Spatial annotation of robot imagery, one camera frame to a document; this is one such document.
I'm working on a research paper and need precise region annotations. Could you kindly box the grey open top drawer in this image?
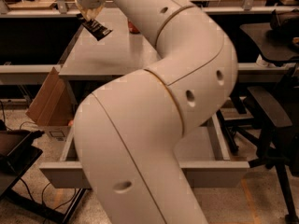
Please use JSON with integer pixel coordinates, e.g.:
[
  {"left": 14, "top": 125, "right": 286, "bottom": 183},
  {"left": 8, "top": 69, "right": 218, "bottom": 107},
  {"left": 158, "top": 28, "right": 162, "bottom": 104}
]
[{"left": 39, "top": 115, "right": 249, "bottom": 189}]

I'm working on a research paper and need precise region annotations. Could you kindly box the grey cabinet counter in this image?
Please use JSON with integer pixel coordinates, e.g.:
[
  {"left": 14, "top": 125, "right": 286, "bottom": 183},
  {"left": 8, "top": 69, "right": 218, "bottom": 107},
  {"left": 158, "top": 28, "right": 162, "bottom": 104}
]
[{"left": 58, "top": 7, "right": 234, "bottom": 82}]

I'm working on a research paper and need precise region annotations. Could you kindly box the black office chair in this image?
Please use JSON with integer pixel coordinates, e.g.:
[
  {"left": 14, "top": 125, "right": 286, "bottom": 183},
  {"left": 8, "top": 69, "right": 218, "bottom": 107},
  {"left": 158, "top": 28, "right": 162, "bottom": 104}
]
[{"left": 222, "top": 9, "right": 299, "bottom": 224}]

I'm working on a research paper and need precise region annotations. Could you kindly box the brown cardboard box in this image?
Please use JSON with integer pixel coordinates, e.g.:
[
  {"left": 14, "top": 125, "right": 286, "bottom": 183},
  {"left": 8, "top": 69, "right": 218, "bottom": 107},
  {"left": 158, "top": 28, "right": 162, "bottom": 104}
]
[{"left": 26, "top": 68, "right": 74, "bottom": 141}]

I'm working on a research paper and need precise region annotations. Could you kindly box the black floor cable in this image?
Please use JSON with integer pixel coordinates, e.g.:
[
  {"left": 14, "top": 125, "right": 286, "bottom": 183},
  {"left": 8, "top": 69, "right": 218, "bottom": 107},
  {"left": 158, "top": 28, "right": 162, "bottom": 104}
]
[{"left": 18, "top": 177, "right": 78, "bottom": 224}]

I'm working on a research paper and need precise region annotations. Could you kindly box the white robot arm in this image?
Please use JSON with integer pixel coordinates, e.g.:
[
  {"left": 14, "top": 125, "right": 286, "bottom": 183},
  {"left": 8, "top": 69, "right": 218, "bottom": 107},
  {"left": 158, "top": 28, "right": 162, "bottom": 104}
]
[{"left": 73, "top": 0, "right": 237, "bottom": 224}]

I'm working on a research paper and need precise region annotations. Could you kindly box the black cart at left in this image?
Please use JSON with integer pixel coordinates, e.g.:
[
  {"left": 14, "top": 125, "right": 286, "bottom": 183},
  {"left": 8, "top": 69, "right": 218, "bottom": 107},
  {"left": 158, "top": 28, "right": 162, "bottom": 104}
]
[{"left": 0, "top": 130, "right": 86, "bottom": 224}]

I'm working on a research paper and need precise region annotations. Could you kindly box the red soda can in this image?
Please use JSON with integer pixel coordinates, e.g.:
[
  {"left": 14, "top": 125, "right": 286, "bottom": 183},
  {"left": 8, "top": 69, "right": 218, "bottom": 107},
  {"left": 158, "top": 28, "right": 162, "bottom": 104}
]
[{"left": 128, "top": 21, "right": 139, "bottom": 34}]

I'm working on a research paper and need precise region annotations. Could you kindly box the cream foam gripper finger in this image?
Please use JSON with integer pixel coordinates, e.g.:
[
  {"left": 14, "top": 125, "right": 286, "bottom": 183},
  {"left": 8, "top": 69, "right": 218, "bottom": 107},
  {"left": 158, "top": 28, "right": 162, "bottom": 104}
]
[{"left": 79, "top": 7, "right": 103, "bottom": 21}]

